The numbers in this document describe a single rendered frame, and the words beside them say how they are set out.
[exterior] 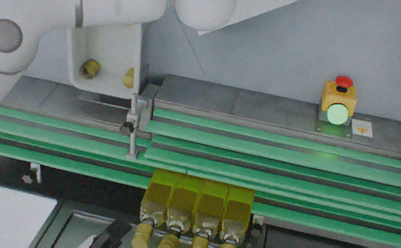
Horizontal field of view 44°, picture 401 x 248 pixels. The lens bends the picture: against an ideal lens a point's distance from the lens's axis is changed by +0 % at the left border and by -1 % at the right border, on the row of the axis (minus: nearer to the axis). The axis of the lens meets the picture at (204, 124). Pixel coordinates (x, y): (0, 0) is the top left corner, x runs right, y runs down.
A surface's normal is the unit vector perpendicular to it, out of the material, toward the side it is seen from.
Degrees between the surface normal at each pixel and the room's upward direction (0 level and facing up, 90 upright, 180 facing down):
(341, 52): 0
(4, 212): 90
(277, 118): 90
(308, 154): 90
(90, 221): 90
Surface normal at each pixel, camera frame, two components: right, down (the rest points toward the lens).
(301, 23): -0.21, 0.55
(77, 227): 0.11, -0.80
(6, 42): 0.50, 0.36
